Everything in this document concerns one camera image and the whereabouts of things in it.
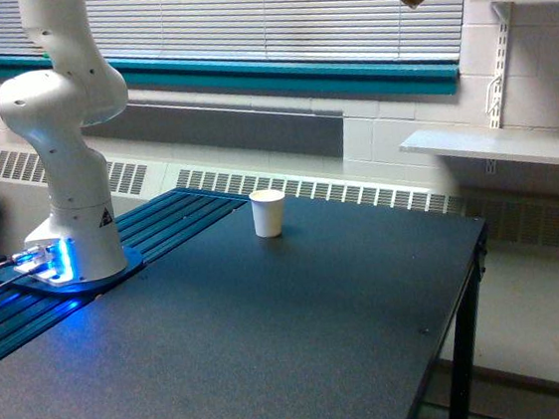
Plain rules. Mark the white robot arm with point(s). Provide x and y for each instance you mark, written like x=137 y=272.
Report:
x=49 y=108

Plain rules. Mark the white paper cup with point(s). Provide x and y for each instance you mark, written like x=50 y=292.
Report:
x=267 y=208

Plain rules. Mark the white baseboard heater grille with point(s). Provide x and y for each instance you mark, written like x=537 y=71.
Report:
x=143 y=180

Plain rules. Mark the teal window sill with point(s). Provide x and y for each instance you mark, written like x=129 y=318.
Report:
x=291 y=78

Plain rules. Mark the white window blinds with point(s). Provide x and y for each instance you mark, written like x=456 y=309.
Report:
x=281 y=31

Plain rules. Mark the black table leg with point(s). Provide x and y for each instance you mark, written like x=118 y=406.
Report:
x=465 y=331

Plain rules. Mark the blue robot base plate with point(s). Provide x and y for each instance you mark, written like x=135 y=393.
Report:
x=134 y=260

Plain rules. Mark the lower white wall shelf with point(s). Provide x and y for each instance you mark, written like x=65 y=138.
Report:
x=520 y=145

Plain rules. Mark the blue aluminium rail frame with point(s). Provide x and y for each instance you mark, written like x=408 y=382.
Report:
x=153 y=229

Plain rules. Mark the white shelf bracket rail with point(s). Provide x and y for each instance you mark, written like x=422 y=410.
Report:
x=496 y=86

